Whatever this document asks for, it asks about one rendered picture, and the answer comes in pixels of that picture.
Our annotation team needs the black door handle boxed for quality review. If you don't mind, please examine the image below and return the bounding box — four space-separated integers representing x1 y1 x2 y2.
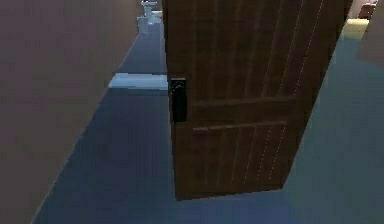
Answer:
169 77 188 124

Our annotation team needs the white bin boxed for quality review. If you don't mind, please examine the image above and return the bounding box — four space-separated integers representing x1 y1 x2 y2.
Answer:
137 15 150 35

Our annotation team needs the white toilet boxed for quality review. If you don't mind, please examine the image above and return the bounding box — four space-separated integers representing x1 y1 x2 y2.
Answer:
141 0 163 25

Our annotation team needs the dark red chair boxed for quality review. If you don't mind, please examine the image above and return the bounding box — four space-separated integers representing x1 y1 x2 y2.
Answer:
358 1 378 20

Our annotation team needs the brown wooden room door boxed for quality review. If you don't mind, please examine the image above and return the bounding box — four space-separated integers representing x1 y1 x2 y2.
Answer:
161 0 354 202

